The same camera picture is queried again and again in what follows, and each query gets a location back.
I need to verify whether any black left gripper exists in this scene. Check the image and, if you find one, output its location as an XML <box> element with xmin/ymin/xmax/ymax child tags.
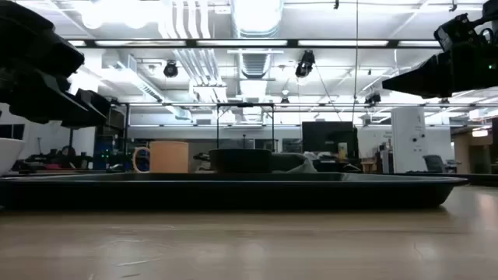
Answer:
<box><xmin>0</xmin><ymin>64</ymin><xmax>112</xmax><ymax>130</ymax></box>

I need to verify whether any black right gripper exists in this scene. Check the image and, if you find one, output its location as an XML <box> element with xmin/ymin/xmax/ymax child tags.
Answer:
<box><xmin>381</xmin><ymin>33</ymin><xmax>498</xmax><ymax>100</ymax></box>

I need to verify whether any orange mug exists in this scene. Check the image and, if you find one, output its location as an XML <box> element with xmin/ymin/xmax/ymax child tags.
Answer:
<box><xmin>132</xmin><ymin>140</ymin><xmax>190</xmax><ymax>174</ymax></box>

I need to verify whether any white plate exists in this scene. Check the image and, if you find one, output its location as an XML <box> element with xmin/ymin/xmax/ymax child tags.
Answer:
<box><xmin>0</xmin><ymin>137</ymin><xmax>26</xmax><ymax>177</ymax></box>

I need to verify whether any black bowl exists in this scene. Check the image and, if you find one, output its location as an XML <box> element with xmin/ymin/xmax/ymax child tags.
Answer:
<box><xmin>208</xmin><ymin>148</ymin><xmax>274</xmax><ymax>174</ymax></box>

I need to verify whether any grey cloth napkin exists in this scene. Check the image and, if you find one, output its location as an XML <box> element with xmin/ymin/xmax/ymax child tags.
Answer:
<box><xmin>271</xmin><ymin>152</ymin><xmax>318</xmax><ymax>174</ymax></box>

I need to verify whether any black plastic tray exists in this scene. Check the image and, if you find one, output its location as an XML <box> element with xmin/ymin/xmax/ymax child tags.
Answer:
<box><xmin>0</xmin><ymin>171</ymin><xmax>470</xmax><ymax>212</ymax></box>

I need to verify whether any grey office chair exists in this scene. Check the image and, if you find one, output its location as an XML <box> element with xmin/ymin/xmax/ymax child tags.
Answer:
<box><xmin>423</xmin><ymin>154</ymin><xmax>447</xmax><ymax>173</ymax></box>

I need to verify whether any black ceiling camera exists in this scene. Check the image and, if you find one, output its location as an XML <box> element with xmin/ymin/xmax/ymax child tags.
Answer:
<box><xmin>294</xmin><ymin>49</ymin><xmax>317</xmax><ymax>79</ymax></box>
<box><xmin>163</xmin><ymin>59</ymin><xmax>180</xmax><ymax>79</ymax></box>
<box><xmin>364</xmin><ymin>92</ymin><xmax>383</xmax><ymax>107</ymax></box>

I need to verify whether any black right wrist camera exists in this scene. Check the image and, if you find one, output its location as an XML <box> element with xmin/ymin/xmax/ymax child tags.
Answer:
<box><xmin>433</xmin><ymin>12</ymin><xmax>484</xmax><ymax>52</ymax></box>

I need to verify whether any thin hanging cable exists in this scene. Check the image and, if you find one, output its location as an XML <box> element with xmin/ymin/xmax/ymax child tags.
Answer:
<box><xmin>351</xmin><ymin>0</ymin><xmax>360</xmax><ymax>123</ymax></box>

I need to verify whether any thin black distant frame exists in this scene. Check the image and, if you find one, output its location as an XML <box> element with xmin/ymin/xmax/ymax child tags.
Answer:
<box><xmin>216</xmin><ymin>102</ymin><xmax>275</xmax><ymax>151</ymax></box>

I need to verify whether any black overhead frame bar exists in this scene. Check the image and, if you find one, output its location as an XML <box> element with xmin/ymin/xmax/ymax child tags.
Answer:
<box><xmin>65</xmin><ymin>37</ymin><xmax>443</xmax><ymax>50</ymax></box>

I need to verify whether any silver air duct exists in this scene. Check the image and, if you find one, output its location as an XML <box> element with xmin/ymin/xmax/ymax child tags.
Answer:
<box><xmin>230</xmin><ymin>0</ymin><xmax>286</xmax><ymax>79</ymax></box>

